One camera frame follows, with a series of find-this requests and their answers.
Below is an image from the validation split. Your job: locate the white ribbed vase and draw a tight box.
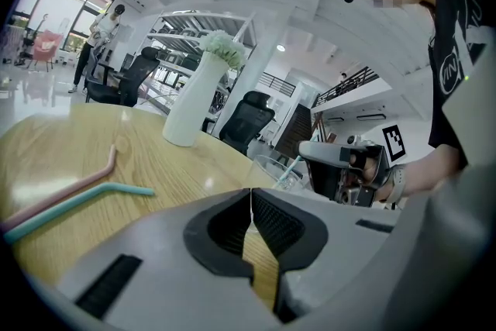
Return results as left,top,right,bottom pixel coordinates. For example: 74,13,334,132
161,50,232,147

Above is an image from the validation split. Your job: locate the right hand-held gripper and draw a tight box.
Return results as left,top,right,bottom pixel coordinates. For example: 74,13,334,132
298,126,408,208

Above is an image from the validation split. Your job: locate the person's right hand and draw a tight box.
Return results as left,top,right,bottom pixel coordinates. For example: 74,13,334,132
347,153,380,187

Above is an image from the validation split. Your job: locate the teal bent straw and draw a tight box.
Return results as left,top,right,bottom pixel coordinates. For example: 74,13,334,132
277,154,304,183
2,182,155,246

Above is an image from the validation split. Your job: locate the white square pillar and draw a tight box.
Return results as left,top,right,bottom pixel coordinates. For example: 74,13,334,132
211,7,295,136

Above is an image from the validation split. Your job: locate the person's right forearm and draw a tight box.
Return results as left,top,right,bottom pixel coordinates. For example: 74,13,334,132
402,145,468,201

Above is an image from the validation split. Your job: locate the dark wooden staircase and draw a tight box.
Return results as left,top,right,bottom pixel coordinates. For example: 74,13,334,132
273,102,322,160

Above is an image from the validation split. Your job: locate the person's black printed t-shirt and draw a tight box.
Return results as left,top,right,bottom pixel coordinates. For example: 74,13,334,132
420,0,496,170

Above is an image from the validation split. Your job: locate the white green flower bunch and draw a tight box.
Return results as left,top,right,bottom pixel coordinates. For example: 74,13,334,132
198,29,247,70

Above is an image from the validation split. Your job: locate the black mesh office chair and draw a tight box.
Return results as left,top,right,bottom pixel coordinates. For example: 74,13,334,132
84,46,161,108
219,91,276,157

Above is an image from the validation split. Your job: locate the clear glass cup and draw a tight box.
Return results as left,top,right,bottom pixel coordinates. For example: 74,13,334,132
246,154,308,195

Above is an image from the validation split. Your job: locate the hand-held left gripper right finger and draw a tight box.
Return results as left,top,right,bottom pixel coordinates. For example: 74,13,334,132
251,188,402,324

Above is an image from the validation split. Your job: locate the white metal storage shelf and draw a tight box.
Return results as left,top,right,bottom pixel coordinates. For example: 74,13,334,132
135,9,257,125

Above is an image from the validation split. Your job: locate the grey wristband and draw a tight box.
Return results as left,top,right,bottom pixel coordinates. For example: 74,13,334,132
383,163,408,203

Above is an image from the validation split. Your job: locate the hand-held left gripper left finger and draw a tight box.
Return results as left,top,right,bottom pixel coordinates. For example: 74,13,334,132
57,188,282,331

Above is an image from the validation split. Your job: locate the large black-framed window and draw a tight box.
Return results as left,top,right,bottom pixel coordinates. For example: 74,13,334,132
7,0,114,55

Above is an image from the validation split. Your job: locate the black balcony railing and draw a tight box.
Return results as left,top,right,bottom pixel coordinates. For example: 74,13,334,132
258,71,298,96

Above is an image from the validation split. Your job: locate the pink armchair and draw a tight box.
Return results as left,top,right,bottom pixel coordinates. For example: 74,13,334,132
26,29,64,73

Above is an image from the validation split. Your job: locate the black mezzanine railing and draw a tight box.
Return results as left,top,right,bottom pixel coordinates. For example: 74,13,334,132
312,66,381,109

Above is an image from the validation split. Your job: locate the pink bent straw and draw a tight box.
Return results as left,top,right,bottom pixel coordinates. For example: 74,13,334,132
0,144,117,233

